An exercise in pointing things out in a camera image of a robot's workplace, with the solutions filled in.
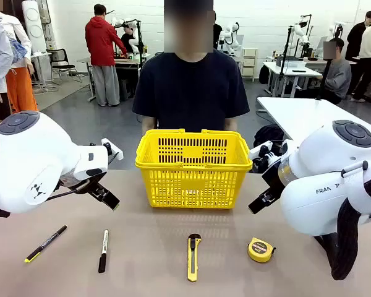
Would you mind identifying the black highlighter pen yellow tip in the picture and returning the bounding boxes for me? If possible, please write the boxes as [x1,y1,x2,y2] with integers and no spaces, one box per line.
[24,225,68,264]

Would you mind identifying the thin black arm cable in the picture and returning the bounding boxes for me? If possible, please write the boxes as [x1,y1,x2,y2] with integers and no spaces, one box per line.
[45,181,92,201]

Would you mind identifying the white standing air conditioner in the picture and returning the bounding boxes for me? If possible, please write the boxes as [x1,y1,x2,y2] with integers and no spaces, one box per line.
[20,0,48,54]

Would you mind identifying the seated person grey sweater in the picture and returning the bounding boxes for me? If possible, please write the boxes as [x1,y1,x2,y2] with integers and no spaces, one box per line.
[318,38,353,105]

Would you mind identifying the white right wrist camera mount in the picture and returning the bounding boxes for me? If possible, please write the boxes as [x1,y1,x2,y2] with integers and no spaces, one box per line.
[248,140,282,170]

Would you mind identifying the person in orange trousers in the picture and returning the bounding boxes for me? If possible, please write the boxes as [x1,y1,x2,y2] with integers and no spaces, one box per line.
[0,12,40,114]

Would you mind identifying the yellow plastic shopping basket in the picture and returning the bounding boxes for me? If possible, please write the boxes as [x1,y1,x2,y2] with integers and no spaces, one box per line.
[134,128,254,210]

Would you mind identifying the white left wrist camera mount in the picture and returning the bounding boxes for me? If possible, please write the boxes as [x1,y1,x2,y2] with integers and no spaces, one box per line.
[100,137,125,161]

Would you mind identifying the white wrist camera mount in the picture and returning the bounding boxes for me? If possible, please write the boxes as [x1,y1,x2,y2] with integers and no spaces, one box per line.
[248,140,282,170]
[100,137,125,161]

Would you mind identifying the black tripod pole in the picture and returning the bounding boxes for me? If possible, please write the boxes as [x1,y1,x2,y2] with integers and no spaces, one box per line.
[315,57,334,101]

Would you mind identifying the person's right forearm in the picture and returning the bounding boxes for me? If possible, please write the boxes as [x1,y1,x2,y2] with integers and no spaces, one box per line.
[141,116,157,136]

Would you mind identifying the person in beige sweater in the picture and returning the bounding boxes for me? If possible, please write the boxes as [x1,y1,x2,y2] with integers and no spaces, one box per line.
[349,14,371,103]

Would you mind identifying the person in navy t-shirt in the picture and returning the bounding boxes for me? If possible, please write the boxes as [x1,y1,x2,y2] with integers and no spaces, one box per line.
[132,0,250,137]

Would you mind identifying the black backpack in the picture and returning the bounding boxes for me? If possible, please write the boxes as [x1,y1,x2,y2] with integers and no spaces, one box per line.
[252,123,286,174]

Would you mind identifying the seated person in black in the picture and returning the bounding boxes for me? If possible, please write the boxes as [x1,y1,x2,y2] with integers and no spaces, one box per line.
[120,25,137,54]

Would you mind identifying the person's left forearm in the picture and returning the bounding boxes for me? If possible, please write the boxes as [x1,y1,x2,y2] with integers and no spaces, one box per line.
[224,116,239,134]

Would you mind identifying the black braided cable sleeve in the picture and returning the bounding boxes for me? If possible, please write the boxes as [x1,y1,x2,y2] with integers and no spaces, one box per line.
[314,160,371,281]

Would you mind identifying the black office chair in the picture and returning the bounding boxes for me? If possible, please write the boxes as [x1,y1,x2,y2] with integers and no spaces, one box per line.
[45,48,82,86]

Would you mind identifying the white desk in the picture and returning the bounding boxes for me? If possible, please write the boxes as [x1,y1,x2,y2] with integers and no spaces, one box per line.
[261,60,324,98]

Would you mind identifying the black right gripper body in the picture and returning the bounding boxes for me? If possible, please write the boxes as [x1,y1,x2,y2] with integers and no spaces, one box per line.
[261,160,286,199]

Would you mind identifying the large white table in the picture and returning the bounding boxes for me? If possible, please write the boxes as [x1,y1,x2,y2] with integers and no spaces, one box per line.
[256,97,371,144]

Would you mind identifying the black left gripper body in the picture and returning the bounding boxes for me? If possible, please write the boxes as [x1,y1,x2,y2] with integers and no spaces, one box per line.
[58,171,108,194]

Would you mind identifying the yellow utility knife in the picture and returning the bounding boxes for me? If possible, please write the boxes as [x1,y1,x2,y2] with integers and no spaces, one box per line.
[186,233,202,282]

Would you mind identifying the person in red hoodie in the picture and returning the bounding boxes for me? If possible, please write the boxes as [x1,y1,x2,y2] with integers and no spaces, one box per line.
[85,3,128,108]

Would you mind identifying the white drawer unit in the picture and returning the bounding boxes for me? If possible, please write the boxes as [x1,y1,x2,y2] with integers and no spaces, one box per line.
[241,47,260,82]

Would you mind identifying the white marker black cap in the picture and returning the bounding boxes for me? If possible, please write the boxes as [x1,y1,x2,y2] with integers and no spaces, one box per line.
[98,229,109,273]

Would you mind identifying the yellow tape measure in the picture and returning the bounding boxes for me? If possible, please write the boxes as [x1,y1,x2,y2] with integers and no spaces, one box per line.
[247,237,277,264]

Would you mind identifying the wooden top desk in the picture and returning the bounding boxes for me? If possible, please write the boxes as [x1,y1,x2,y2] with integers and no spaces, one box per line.
[76,51,153,103]

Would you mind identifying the person in black jacket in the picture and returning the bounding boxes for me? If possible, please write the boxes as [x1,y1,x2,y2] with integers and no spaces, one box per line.
[345,11,371,62]

